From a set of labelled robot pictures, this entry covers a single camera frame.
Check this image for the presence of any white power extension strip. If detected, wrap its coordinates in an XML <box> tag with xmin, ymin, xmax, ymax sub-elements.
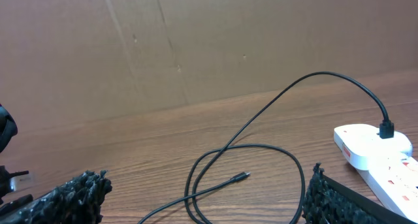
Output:
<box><xmin>358</xmin><ymin>155</ymin><xmax>417</xmax><ymax>223</ymax></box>

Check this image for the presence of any white charger adapter plug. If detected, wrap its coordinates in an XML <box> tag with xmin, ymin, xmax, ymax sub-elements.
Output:
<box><xmin>334</xmin><ymin>124</ymin><xmax>413</xmax><ymax>170</ymax></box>

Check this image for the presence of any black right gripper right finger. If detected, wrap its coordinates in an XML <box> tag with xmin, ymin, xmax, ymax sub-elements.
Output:
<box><xmin>302</xmin><ymin>163</ymin><xmax>414</xmax><ymax>224</ymax></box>

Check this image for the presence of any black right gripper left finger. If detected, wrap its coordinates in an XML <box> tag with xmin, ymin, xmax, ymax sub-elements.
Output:
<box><xmin>1</xmin><ymin>170</ymin><xmax>112</xmax><ymax>224</ymax></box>

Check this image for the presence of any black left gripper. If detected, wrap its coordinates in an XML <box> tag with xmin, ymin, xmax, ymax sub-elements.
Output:
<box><xmin>1</xmin><ymin>105</ymin><xmax>33</xmax><ymax>214</ymax></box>

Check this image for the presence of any black USB charging cable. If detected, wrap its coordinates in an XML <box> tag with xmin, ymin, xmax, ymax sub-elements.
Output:
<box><xmin>137</xmin><ymin>71</ymin><xmax>395</xmax><ymax>224</ymax></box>

